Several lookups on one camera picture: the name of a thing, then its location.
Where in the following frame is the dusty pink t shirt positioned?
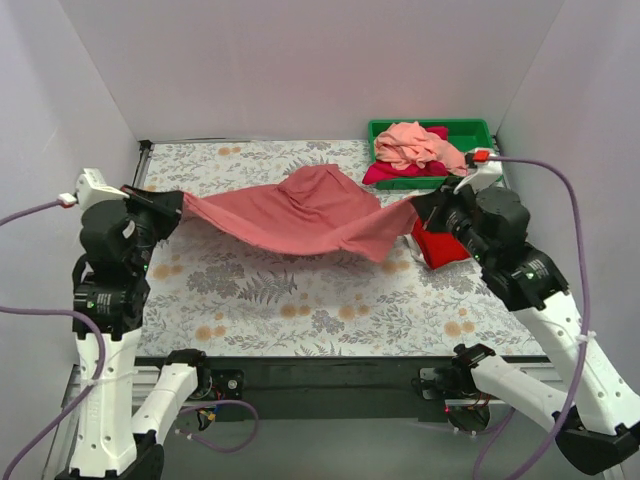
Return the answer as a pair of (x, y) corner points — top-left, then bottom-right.
(183, 164), (417, 262)

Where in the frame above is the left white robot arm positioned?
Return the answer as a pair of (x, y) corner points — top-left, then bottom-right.
(59, 186), (213, 479)

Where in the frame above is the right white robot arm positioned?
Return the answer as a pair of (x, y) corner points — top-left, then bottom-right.
(411, 186), (639, 475)

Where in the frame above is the folded red t shirt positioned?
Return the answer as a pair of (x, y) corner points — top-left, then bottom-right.
(409, 219), (470, 270)

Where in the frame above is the folded white t shirt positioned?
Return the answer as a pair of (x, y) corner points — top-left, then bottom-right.
(404, 235), (426, 264)

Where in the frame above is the magenta t shirt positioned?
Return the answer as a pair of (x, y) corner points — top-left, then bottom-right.
(362, 122), (449, 185)

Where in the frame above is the peach t shirt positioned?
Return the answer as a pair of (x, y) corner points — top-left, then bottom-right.
(374, 121), (467, 177)

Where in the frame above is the green plastic bin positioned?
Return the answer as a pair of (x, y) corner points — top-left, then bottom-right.
(368, 118), (497, 190)

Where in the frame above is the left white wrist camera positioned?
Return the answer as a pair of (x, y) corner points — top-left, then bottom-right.
(57, 168), (129, 210)

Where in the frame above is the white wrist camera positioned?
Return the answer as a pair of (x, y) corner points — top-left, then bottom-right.
(454, 147), (503, 194)
(57, 168), (129, 210)

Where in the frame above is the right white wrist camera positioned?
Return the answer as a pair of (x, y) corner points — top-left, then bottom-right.
(454, 147), (503, 194)

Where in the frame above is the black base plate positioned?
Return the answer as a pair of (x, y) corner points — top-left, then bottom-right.
(132, 355), (542, 434)

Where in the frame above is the aluminium frame rail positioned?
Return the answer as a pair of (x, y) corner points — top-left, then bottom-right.
(39, 362), (626, 480)

